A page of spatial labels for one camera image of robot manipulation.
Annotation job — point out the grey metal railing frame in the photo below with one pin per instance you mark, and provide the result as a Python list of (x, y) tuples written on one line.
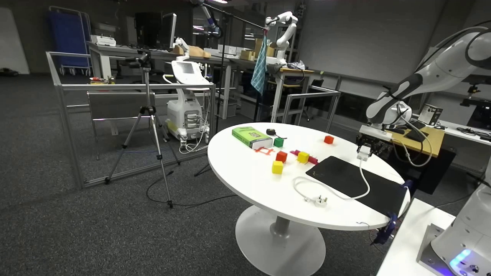
[(69, 133)]

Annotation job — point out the small white background robot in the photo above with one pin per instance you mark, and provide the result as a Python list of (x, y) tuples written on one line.
[(283, 36)]

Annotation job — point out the wooden desk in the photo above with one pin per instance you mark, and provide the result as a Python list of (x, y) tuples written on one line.
[(435, 141)]

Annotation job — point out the grey background table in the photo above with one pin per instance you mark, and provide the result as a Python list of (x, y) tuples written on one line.
[(277, 93)]

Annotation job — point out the long background workbench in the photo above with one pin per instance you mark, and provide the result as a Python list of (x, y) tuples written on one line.
[(116, 52)]

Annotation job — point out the black boom stand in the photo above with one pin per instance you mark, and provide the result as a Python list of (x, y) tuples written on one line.
[(222, 78)]

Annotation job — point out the white machine on cart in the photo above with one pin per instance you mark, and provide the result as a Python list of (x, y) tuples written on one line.
[(184, 116)]

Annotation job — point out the white table pedestal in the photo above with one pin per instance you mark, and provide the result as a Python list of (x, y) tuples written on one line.
[(277, 246)]

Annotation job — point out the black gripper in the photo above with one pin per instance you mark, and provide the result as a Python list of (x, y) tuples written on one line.
[(377, 134)]

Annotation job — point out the black camera tripod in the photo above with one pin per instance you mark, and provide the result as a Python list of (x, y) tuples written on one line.
[(147, 110)]

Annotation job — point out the green book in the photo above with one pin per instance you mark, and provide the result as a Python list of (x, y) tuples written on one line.
[(253, 137)]

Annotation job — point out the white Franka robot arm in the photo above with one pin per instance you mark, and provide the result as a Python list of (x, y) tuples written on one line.
[(445, 67)]

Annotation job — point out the white robot base platform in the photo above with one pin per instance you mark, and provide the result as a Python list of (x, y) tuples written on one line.
[(403, 240)]

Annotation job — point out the silver background monitor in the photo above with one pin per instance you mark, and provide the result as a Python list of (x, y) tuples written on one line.
[(170, 29)]

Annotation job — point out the teal cloth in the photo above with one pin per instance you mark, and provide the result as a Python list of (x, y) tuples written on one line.
[(259, 67)]

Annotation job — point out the pink comb-shaped block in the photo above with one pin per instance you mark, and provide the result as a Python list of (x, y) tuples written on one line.
[(313, 160)]

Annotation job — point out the black placemat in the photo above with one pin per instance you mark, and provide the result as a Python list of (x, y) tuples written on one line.
[(346, 177)]

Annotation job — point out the yellow cube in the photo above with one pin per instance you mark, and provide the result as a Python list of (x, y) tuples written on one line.
[(277, 168), (302, 157)]

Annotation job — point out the blue trolley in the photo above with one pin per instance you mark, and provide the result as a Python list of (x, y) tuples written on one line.
[(69, 36)]

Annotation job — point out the green cube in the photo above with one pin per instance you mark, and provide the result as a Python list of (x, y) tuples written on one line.
[(277, 142)]

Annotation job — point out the red cube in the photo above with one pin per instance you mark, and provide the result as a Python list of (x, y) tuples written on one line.
[(328, 141), (280, 157)]

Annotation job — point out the orange ladder-shaped piece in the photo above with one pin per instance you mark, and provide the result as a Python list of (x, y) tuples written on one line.
[(265, 153)]

